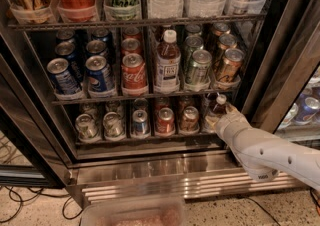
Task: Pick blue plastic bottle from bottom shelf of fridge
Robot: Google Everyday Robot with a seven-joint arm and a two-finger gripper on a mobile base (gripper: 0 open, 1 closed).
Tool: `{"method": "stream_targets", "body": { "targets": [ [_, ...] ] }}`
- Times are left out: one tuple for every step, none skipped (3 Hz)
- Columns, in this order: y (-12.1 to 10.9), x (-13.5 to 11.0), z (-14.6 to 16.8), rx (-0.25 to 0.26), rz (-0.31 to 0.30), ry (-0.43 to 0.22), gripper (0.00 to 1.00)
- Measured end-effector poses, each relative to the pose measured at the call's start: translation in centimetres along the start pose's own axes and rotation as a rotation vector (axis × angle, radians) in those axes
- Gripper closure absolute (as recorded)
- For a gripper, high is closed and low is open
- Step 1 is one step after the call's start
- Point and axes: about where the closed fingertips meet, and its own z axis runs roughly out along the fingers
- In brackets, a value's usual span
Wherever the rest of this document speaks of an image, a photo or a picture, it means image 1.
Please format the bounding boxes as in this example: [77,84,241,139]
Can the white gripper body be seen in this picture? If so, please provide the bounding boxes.
[216,112,255,152]

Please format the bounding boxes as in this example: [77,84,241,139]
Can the tea bottle white cap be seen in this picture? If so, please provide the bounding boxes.
[202,94,231,133]

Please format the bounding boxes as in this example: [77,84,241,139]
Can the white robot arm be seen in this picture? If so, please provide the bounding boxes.
[205,105,320,191]

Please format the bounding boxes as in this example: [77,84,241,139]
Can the orange can bottom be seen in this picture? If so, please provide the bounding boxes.
[179,106,199,134]

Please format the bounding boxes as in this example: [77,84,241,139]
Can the red can bottom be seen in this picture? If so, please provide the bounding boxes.
[155,107,175,136]

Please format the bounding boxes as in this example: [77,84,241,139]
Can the fridge glass door right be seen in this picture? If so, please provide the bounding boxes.
[251,0,320,142]

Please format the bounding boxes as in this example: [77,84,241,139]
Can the blue silver can bottom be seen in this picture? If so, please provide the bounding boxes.
[132,110,150,138]

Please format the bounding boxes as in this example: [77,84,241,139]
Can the tea bottle middle shelf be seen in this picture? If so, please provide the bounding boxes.
[155,30,181,93]

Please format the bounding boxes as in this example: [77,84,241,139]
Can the green can middle front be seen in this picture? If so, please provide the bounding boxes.
[184,49,212,91]

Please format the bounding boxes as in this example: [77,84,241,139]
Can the gold can middle front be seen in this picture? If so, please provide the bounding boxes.
[215,48,245,83]

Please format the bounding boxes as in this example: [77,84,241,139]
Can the blue can behind glass door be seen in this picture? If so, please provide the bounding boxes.
[294,96,320,125]

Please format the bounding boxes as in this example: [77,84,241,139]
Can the red coca-cola can middle front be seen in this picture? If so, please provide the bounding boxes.
[121,53,147,96]

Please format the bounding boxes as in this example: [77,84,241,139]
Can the clear plastic bin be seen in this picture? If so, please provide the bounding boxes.
[80,195,186,226]

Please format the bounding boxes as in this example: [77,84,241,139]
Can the blue pepsi can front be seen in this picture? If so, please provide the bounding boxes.
[85,55,116,97]

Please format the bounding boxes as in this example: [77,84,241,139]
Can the silver can bottom left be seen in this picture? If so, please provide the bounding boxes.
[75,113,99,143]

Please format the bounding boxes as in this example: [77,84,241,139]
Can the blue can front left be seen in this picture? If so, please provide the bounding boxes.
[47,58,84,101]

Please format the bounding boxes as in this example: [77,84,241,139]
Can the black cable on floor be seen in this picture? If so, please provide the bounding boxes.
[0,185,83,224]

